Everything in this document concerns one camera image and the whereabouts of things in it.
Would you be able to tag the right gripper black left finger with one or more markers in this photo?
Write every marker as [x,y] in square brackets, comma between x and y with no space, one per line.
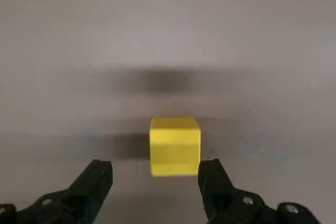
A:
[86,192]

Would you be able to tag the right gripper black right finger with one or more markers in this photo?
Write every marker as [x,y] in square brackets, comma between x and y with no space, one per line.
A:
[220,200]

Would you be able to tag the yellow block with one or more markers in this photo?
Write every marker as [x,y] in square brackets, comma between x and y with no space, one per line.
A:
[174,145]

